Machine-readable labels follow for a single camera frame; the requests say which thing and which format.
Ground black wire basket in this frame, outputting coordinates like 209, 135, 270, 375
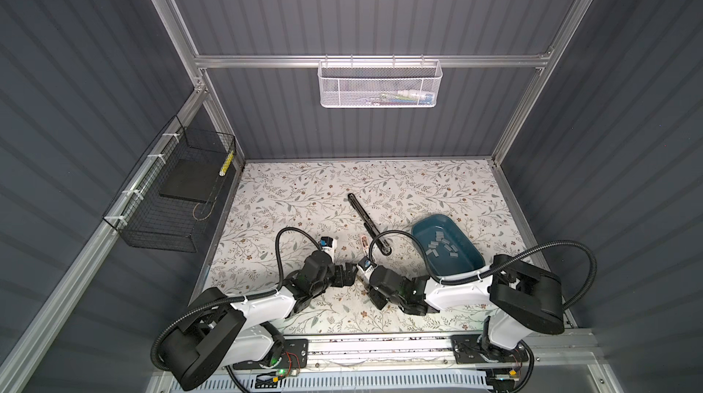
104, 117, 237, 253

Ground staple strips in tray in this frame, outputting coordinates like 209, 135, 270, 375
425, 231, 459, 258

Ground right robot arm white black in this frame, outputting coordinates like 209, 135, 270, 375
357, 254, 565, 363

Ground floral patterned table mat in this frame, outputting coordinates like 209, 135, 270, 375
186, 159, 564, 337

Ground yellow marker pen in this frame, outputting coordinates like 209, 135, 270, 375
219, 151, 234, 177

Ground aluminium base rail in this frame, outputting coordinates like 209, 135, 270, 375
195, 326, 603, 386

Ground white wire mesh basket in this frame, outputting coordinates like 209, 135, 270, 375
317, 57, 443, 109

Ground pens in white basket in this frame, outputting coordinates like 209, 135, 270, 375
366, 89, 436, 107

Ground teal plastic tray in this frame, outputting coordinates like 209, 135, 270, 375
411, 214, 486, 280

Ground black stapler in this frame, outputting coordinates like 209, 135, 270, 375
347, 193, 392, 256

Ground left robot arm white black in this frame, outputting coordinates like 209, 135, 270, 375
150, 248, 357, 391

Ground black foam pad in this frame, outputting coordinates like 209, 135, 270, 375
159, 159, 223, 204

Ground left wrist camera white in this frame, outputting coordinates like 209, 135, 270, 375
319, 236, 337, 259

